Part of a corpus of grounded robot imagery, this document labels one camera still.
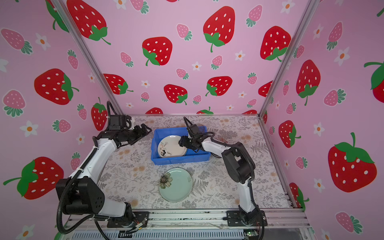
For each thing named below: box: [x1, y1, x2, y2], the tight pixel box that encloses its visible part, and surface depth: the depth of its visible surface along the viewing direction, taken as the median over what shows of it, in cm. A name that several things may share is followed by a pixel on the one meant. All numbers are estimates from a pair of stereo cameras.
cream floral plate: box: [157, 135, 187, 158], surface depth 100 cm
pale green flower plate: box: [158, 167, 193, 203], surface depth 87 cm
